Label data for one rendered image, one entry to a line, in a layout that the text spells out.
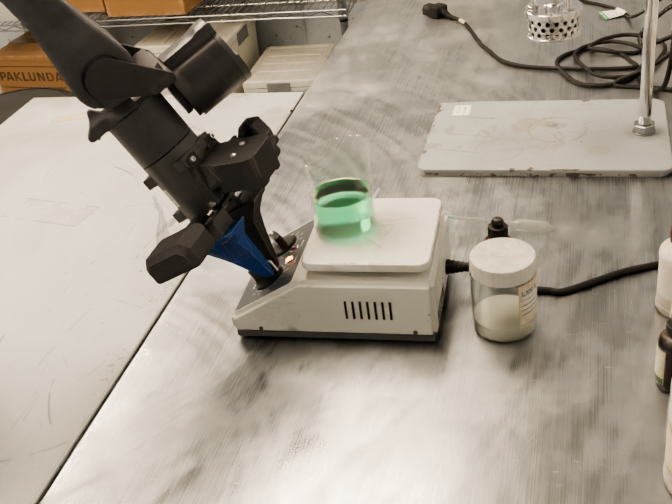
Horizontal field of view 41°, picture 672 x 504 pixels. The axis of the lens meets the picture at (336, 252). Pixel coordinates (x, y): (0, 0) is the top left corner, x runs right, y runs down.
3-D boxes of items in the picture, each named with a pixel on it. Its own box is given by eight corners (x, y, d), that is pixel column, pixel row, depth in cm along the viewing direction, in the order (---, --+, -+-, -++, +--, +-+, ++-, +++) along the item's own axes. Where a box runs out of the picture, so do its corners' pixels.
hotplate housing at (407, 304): (234, 340, 89) (218, 273, 84) (269, 265, 99) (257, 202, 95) (462, 347, 83) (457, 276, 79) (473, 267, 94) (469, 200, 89)
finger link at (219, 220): (183, 234, 82) (210, 220, 80) (226, 178, 89) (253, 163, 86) (197, 250, 83) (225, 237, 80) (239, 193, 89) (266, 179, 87)
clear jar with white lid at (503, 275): (465, 339, 84) (460, 269, 80) (481, 302, 89) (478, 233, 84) (529, 349, 82) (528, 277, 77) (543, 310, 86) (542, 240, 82)
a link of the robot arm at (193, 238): (92, 220, 77) (135, 195, 73) (192, 110, 90) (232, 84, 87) (157, 288, 80) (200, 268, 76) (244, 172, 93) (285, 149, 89)
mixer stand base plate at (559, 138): (416, 176, 112) (416, 168, 111) (440, 108, 128) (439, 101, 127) (673, 177, 104) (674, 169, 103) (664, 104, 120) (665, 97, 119)
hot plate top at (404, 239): (299, 271, 83) (298, 263, 82) (327, 205, 93) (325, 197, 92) (429, 273, 80) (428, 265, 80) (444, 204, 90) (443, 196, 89)
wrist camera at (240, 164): (173, 169, 79) (222, 137, 75) (208, 127, 85) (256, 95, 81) (218, 219, 81) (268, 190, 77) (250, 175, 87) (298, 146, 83)
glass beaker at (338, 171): (353, 255, 83) (342, 174, 79) (300, 238, 87) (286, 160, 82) (396, 219, 87) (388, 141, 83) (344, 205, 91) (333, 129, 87)
